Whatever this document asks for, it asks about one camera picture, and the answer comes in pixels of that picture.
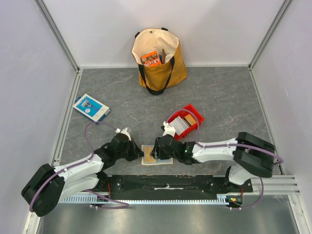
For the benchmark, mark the gold credit card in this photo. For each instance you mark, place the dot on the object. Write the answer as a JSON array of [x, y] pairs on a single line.
[[148, 159], [189, 120]]

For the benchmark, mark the mustard canvas tote bag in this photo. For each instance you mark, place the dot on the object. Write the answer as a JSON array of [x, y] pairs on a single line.
[[157, 78]]

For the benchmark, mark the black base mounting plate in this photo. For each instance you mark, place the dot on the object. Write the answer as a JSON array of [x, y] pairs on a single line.
[[126, 187]]

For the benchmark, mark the red plastic bin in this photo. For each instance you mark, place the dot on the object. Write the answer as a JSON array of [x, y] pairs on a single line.
[[188, 109]]

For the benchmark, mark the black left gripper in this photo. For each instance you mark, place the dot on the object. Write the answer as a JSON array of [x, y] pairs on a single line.
[[136, 152]]

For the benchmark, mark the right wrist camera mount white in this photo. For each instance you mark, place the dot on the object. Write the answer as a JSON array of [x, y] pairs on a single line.
[[168, 129]]

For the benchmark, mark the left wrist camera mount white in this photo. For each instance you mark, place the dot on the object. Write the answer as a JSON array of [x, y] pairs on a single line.
[[126, 131]]

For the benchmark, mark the brown item in bag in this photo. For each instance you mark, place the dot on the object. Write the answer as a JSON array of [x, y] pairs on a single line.
[[163, 55]]

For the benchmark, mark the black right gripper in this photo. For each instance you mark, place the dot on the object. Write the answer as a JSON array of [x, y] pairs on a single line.
[[157, 148]]

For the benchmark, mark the beige leather card holder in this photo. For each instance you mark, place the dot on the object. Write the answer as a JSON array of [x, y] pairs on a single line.
[[158, 161]]

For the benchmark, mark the orange snack box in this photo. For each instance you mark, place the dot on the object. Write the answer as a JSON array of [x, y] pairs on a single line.
[[151, 59]]

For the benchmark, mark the blue razor package box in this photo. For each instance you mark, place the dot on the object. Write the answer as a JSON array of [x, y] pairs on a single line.
[[91, 108]]

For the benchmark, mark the white item in bag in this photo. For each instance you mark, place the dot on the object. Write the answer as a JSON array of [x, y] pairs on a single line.
[[168, 57]]

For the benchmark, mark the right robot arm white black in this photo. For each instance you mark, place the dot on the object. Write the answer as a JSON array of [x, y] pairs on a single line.
[[253, 157]]

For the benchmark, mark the white card stack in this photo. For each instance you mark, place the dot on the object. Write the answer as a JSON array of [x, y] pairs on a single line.
[[179, 125]]

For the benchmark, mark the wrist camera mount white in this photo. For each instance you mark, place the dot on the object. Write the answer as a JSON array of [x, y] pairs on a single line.
[[126, 131], [168, 129]]

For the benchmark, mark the white cable duct rail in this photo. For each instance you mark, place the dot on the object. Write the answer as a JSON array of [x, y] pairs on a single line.
[[93, 199]]

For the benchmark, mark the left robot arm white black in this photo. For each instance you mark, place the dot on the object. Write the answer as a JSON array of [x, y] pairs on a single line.
[[50, 185]]

